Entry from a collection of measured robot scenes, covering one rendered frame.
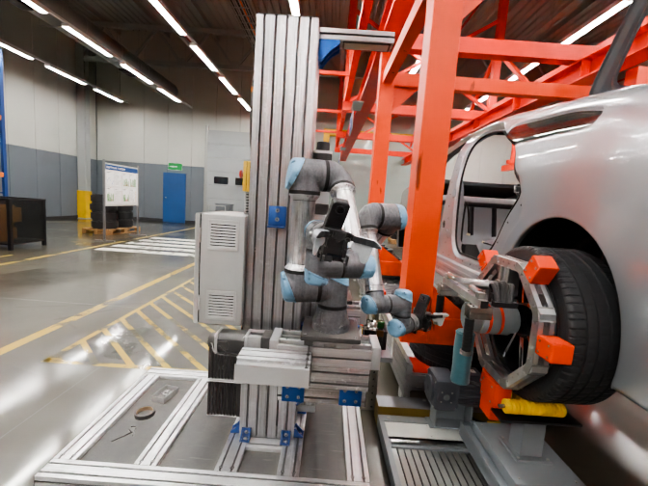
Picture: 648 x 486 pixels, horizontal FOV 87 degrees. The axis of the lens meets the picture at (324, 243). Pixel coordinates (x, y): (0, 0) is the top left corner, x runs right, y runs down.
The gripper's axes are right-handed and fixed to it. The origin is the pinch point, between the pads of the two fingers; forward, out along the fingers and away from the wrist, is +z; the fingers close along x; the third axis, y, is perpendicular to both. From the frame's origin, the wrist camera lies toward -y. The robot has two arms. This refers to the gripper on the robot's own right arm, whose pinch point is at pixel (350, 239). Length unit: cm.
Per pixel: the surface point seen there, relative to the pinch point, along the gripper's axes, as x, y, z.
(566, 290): -94, 6, -27
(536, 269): -85, 1, -33
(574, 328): -94, 18, -21
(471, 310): -67, 21, -40
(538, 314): -86, 17, -28
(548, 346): -85, 25, -20
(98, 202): 392, 100, -989
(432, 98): -65, -75, -106
